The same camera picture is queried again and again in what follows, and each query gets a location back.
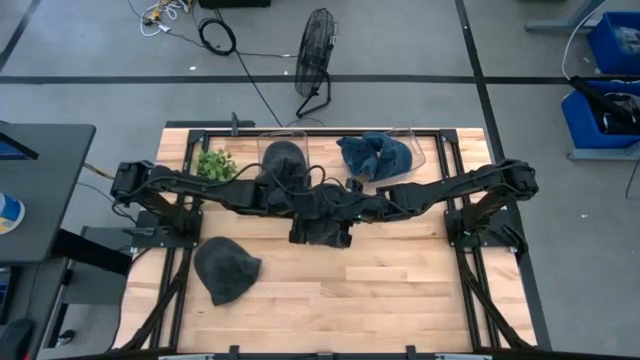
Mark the yellow cable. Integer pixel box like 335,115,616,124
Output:
82,161,117,181

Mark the black table frame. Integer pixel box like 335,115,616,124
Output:
118,127,537,354

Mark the black coiled cable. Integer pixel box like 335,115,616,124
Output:
197,17,238,57

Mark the white blue yellow cup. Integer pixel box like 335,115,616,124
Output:
0,192,27,236

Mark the black desk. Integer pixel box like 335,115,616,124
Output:
0,121,97,266

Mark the blue storage bin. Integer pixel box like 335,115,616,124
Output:
585,10,640,76
560,79,640,151

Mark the black floor fan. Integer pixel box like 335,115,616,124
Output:
293,6,340,120

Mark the dark grey bucket hat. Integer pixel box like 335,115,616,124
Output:
288,181,356,250
192,236,263,308
255,140,309,184

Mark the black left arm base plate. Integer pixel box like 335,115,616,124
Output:
129,209,204,250

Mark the blue screen monitor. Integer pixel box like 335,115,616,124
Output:
0,130,40,162

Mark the white cable bundle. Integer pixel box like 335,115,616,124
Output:
137,0,192,38

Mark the small green plant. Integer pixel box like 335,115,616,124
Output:
194,148,241,183

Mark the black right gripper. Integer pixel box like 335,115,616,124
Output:
330,191,402,232

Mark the clear plastic bin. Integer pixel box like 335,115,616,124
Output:
255,130,312,182
331,126,428,190

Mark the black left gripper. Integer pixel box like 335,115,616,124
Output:
252,175,321,230

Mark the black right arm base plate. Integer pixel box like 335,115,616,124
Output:
445,205,530,254

